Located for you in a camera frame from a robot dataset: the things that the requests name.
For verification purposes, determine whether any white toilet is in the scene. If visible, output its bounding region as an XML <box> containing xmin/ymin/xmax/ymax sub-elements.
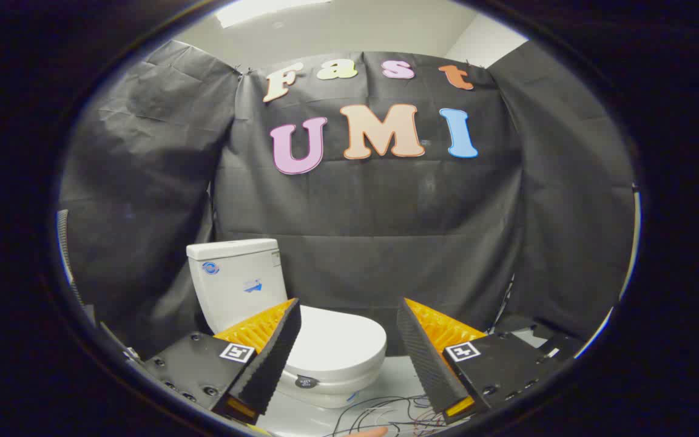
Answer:
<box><xmin>186</xmin><ymin>239</ymin><xmax>388</xmax><ymax>408</ymax></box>

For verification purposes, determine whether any white toilet lid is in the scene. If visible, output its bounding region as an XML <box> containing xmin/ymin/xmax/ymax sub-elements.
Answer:
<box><xmin>285</xmin><ymin>305</ymin><xmax>388</xmax><ymax>390</ymax></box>

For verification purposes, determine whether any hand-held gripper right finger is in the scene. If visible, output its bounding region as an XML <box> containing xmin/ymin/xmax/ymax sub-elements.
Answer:
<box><xmin>396</xmin><ymin>297</ymin><xmax>569</xmax><ymax>425</ymax></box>

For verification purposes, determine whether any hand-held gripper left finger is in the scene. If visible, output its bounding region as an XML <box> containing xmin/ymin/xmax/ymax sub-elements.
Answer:
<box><xmin>142</xmin><ymin>297</ymin><xmax>302</xmax><ymax>425</ymax></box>

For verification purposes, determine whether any tangle of thin cables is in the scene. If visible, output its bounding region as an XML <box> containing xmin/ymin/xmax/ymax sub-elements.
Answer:
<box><xmin>325</xmin><ymin>395</ymin><xmax>465</xmax><ymax>437</ymax></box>

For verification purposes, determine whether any black backdrop cloth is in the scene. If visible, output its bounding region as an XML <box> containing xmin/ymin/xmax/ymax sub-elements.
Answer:
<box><xmin>58</xmin><ymin>39</ymin><xmax>637</xmax><ymax>359</ymax></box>

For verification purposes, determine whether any grey ribbed object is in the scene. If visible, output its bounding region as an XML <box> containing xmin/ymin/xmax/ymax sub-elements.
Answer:
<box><xmin>56</xmin><ymin>209</ymin><xmax>83</xmax><ymax>304</ymax></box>

